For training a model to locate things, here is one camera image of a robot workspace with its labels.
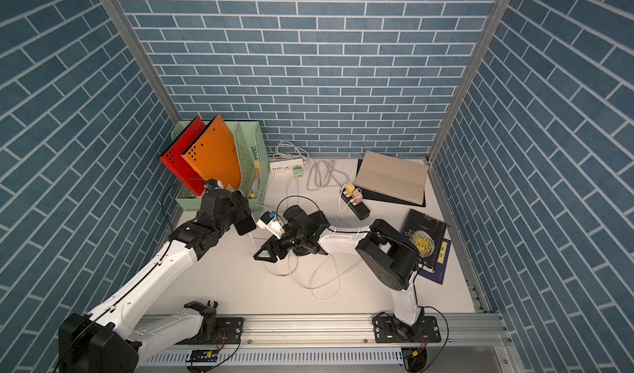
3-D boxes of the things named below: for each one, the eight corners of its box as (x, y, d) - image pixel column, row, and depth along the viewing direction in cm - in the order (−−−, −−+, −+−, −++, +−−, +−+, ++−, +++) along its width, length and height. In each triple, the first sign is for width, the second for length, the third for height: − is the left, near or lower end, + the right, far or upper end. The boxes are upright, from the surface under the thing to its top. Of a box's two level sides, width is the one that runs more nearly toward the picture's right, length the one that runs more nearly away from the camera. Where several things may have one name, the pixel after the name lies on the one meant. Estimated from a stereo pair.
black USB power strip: (361, 221, 101) (362, 216, 98) (339, 195, 109) (339, 190, 106) (369, 216, 102) (370, 211, 100) (346, 191, 111) (346, 186, 108)
